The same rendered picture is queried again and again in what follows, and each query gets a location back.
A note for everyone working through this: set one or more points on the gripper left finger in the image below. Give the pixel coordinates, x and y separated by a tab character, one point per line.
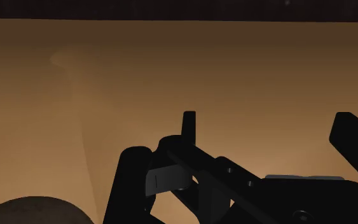
135	186

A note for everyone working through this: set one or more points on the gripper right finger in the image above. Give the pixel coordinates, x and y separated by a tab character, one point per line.
355	142

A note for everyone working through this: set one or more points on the dark brown round object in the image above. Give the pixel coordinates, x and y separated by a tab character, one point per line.
33	212

